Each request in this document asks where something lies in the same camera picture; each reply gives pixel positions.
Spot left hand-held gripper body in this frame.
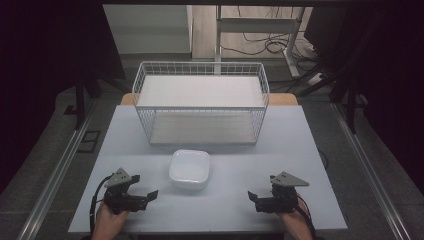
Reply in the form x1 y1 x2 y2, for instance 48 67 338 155
103 167 148 215

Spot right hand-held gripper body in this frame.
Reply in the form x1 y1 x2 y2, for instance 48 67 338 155
255 171 310 214

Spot person's left hand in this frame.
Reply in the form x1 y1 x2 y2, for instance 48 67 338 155
95 201 130 231

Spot person's right hand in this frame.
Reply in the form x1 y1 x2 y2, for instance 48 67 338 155
275 195 310 231

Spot white square bowl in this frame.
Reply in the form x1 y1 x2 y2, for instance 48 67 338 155
168 149 212 191

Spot wooden table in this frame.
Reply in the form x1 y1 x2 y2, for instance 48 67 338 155
119 92 299 107

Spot small black floor plate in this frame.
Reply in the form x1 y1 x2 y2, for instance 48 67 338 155
63 104 80 116

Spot black metal stand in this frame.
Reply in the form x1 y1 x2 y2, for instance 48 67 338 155
73 64 129 131
328 74 368 135

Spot white power strip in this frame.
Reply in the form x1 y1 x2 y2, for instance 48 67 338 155
307 72 324 87

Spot dark curtain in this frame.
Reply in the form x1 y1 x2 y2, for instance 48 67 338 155
333 0 424 188
0 0 127 196

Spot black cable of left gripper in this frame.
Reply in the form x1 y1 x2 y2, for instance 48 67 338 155
88 173 115 235

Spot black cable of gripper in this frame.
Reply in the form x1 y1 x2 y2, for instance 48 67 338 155
88 173 115 235
295 194 317 240

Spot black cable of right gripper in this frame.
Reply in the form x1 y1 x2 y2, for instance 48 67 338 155
295 194 317 240

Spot black floor socket frame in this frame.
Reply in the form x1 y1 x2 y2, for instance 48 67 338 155
77 129 102 154

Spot aluminium floor rail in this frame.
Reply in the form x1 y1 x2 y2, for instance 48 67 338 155
17 101 98 240
330 100 415 240

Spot white wire shelf rack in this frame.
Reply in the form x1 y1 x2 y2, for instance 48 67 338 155
131 61 271 147

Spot black cables on floor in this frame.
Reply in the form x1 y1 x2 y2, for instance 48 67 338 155
220 6 321 63

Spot white metal desk frame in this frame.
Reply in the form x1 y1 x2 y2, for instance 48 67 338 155
214 4 306 78

